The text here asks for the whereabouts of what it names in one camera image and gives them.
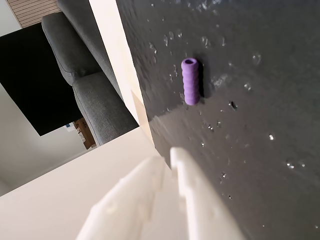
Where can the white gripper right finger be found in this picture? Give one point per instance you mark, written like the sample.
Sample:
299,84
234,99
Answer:
200,200

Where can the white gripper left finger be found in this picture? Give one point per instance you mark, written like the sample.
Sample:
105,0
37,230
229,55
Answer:
130,200

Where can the purple ribbed pen grip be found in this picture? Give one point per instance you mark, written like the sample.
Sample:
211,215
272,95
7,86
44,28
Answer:
191,82

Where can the brown cardboard box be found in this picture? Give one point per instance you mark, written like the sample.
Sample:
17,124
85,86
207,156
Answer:
86,135

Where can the black textured table mat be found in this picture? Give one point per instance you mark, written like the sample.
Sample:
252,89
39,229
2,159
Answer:
250,125

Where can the grey fabric sofa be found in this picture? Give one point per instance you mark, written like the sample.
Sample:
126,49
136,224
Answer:
97,100

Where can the black flat screen panel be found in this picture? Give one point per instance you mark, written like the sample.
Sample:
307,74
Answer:
32,80

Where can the beige slatted wall panel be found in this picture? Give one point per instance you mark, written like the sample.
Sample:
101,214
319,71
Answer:
32,11

